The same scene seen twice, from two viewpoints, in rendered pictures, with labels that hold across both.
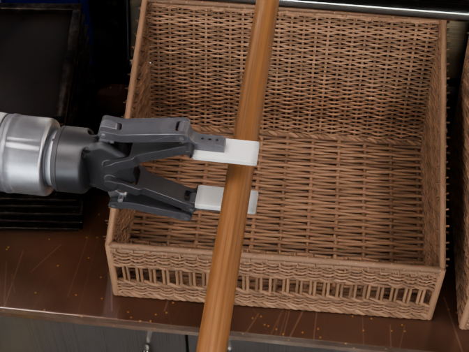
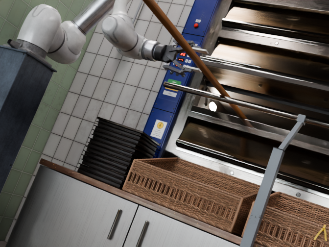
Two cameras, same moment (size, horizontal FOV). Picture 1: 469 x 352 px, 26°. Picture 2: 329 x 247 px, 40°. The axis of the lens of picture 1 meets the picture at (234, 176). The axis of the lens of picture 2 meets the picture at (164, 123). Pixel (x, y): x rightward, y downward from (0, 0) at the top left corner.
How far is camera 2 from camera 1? 1.88 m
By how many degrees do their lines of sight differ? 63
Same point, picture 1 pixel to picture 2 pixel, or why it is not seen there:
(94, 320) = (111, 187)
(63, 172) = (159, 45)
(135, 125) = not seen: hidden behind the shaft
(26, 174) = (151, 43)
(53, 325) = (95, 191)
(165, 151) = not seen: hidden behind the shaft
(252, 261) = (177, 177)
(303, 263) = (194, 183)
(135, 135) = not seen: hidden behind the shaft
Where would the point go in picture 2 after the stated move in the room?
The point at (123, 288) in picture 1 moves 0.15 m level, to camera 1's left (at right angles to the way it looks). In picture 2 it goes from (127, 186) to (99, 176)
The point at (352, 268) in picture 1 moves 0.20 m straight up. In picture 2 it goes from (210, 188) to (225, 145)
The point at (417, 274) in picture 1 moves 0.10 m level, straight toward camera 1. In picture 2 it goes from (232, 195) to (222, 190)
